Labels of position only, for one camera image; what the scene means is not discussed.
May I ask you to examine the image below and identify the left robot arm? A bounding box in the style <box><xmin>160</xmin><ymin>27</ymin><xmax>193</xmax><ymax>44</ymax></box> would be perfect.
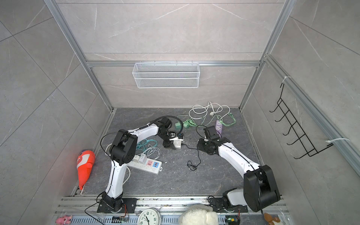
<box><xmin>101</xmin><ymin>115</ymin><xmax>184</xmax><ymax>210</ymax></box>

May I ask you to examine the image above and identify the white square charger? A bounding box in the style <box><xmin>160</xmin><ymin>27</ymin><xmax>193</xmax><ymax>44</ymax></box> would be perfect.
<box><xmin>172</xmin><ymin>137</ymin><xmax>184</xmax><ymax>149</ymax></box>

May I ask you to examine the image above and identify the green charger left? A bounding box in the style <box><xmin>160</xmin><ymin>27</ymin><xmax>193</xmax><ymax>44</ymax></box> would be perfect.
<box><xmin>175</xmin><ymin>122</ymin><xmax>182</xmax><ymax>131</ymax></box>

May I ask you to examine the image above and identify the white analog clock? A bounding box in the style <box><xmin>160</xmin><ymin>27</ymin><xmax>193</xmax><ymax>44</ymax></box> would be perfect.
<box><xmin>137</xmin><ymin>208</ymin><xmax>161</xmax><ymax>225</ymax></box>

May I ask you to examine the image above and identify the teal usb cable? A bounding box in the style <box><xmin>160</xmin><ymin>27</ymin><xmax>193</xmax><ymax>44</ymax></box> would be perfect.
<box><xmin>135</xmin><ymin>139</ymin><xmax>158</xmax><ymax>151</ymax></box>

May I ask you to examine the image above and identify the purple power strip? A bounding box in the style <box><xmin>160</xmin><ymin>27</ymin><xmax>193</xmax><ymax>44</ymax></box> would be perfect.
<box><xmin>215</xmin><ymin>120</ymin><xmax>223</xmax><ymax>137</ymax></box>

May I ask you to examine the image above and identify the brown plush toy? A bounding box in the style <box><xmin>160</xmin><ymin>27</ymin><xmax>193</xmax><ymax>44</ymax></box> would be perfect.
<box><xmin>263</xmin><ymin>213</ymin><xmax>283</xmax><ymax>225</ymax></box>

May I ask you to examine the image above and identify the white wire mesh basket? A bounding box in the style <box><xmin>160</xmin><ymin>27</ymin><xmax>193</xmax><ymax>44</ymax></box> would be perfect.
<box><xmin>132</xmin><ymin>62</ymin><xmax>200</xmax><ymax>89</ymax></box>

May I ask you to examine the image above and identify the white plush toy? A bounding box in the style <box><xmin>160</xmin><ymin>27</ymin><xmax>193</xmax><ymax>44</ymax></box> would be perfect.
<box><xmin>179</xmin><ymin>204</ymin><xmax>219</xmax><ymax>225</ymax></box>

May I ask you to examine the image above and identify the white power strip cord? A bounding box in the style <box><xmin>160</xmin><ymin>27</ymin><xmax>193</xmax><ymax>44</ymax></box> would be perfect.
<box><xmin>105</xmin><ymin>143</ymin><xmax>131</xmax><ymax>185</ymax></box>

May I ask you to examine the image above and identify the green charger right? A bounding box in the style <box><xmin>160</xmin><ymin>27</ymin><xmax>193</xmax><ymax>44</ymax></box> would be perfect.
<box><xmin>183</xmin><ymin>119</ymin><xmax>197</xmax><ymax>128</ymax></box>

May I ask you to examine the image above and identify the pink plush toy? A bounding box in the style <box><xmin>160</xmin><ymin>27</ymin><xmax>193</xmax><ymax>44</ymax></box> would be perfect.
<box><xmin>55</xmin><ymin>215</ymin><xmax>73</xmax><ymax>225</ymax></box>

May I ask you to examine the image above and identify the beige labelled charger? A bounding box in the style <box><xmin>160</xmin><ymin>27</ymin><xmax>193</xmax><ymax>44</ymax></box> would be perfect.
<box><xmin>132</xmin><ymin>155</ymin><xmax>140</xmax><ymax>163</ymax></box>

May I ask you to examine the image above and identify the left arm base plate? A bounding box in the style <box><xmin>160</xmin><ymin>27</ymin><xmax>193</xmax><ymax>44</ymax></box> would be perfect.
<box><xmin>97</xmin><ymin>198</ymin><xmax>137</xmax><ymax>213</ymax></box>

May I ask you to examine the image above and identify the green charger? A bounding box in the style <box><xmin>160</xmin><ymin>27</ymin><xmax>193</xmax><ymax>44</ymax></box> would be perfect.
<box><xmin>175</xmin><ymin>122</ymin><xmax>182</xmax><ymax>131</ymax></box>
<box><xmin>183</xmin><ymin>119</ymin><xmax>197</xmax><ymax>128</ymax></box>

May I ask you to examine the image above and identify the black wire hook rack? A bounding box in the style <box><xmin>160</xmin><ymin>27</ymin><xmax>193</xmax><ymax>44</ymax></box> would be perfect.
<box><xmin>269</xmin><ymin>83</ymin><xmax>334</xmax><ymax>159</ymax></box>

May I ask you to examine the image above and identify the white charger with label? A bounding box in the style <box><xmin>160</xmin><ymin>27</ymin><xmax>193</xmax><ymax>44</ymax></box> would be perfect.
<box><xmin>138</xmin><ymin>154</ymin><xmax>147</xmax><ymax>165</ymax></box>

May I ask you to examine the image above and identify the white multicolour power strip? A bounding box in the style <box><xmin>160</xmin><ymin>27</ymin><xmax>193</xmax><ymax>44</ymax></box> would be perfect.
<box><xmin>128</xmin><ymin>157</ymin><xmax>163</xmax><ymax>174</ymax></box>

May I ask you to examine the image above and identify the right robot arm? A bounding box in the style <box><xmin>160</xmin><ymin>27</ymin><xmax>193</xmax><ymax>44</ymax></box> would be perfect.
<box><xmin>197</xmin><ymin>126</ymin><xmax>281</xmax><ymax>212</ymax></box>

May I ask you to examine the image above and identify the white cable with plug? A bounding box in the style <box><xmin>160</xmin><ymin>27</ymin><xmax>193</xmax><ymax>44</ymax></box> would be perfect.
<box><xmin>188</xmin><ymin>101</ymin><xmax>231</xmax><ymax>121</ymax></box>

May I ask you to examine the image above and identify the thin white usb cable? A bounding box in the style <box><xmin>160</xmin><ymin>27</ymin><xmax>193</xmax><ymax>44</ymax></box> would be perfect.
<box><xmin>146</xmin><ymin>146</ymin><xmax>161</xmax><ymax>160</ymax></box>

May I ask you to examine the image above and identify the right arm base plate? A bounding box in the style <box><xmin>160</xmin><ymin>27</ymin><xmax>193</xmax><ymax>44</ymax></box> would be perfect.
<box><xmin>207</xmin><ymin>196</ymin><xmax>248</xmax><ymax>213</ymax></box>

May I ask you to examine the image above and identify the red plush toy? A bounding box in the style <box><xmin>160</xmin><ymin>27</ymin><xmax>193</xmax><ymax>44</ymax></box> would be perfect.
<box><xmin>76</xmin><ymin>150</ymin><xmax>96</xmax><ymax>191</ymax></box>

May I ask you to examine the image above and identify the black thin cable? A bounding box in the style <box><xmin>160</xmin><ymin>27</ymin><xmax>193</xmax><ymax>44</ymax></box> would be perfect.
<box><xmin>181</xmin><ymin>125</ymin><xmax>209</xmax><ymax>172</ymax></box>

